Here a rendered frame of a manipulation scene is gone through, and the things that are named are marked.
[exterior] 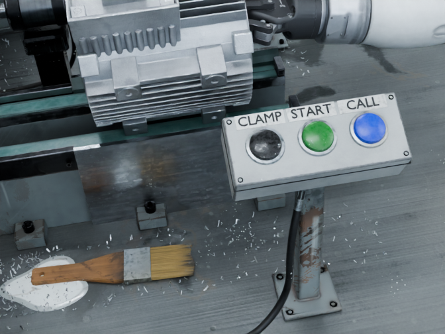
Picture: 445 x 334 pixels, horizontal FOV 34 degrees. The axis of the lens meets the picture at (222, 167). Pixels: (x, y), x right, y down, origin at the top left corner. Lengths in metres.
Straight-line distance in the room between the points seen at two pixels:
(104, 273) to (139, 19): 0.32
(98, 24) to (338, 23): 0.30
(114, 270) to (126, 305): 0.05
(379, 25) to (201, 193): 0.31
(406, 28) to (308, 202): 0.30
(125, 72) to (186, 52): 0.08
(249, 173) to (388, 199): 0.37
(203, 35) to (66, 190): 0.27
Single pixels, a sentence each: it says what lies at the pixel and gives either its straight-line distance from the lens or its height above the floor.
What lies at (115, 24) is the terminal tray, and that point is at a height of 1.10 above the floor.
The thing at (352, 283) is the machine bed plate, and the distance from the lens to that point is 0.92.
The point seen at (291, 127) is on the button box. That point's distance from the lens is 0.70.
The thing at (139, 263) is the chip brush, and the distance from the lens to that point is 0.94.
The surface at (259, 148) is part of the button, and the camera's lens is 0.68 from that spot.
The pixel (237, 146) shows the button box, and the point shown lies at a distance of 0.69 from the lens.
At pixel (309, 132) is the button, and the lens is 0.69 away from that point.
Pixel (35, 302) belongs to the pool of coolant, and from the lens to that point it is 0.94.
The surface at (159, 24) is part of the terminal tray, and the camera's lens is 0.83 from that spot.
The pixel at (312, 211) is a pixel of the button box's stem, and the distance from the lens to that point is 0.78.
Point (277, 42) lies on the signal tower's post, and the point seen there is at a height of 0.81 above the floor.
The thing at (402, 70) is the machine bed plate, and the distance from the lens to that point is 1.25.
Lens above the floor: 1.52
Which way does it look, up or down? 43 degrees down
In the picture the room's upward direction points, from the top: 4 degrees counter-clockwise
